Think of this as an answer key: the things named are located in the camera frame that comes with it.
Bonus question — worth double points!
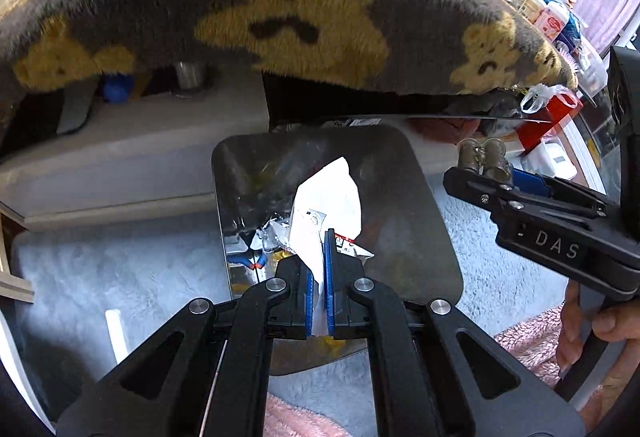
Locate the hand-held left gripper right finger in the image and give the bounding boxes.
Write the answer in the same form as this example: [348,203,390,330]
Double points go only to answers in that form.
[322,228,586,437]

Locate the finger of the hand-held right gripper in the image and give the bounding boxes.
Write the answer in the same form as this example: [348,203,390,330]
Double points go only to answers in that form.
[511,168,620,219]
[443,166,517,224]

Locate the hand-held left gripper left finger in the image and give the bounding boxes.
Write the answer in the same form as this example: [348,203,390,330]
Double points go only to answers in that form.
[57,257,316,437]

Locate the brown glass vial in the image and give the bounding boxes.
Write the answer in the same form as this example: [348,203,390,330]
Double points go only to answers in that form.
[459,137,488,175]

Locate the brown batteries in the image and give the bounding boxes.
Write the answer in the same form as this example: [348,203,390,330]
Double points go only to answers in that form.
[481,137,512,182]

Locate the silver-lined trash bin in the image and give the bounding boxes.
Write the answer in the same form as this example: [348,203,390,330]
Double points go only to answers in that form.
[211,123,463,378]

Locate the white paper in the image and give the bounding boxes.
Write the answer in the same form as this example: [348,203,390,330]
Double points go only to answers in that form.
[290,157,363,335]

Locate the person's right hand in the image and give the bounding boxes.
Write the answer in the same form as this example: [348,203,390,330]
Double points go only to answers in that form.
[581,303,640,414]

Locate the white plastic appliance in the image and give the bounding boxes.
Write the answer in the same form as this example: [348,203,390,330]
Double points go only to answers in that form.
[520,140,581,183]

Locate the red box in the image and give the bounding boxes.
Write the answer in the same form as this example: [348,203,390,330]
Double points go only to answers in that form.
[515,94,583,153]

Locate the silver foil wrapper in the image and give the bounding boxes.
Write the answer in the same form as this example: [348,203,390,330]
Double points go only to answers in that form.
[247,212,293,252]

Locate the white plastic bag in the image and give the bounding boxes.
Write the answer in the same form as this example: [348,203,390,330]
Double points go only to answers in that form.
[520,84,578,114]

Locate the pink fluffy rug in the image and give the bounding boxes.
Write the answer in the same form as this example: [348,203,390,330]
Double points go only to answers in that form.
[262,307,566,437]

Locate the blue white bottle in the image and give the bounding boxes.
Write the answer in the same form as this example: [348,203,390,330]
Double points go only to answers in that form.
[557,14,584,54]

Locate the grey blue fluffy rug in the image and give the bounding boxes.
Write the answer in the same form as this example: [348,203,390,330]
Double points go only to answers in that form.
[10,187,566,418]

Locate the white stick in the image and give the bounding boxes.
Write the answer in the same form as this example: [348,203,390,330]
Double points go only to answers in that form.
[105,309,127,363]

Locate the metal table leg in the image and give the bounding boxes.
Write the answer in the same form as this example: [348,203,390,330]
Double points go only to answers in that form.
[175,61,209,98]

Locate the blue plastic object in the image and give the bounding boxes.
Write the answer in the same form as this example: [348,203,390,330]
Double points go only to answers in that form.
[102,73,135,103]

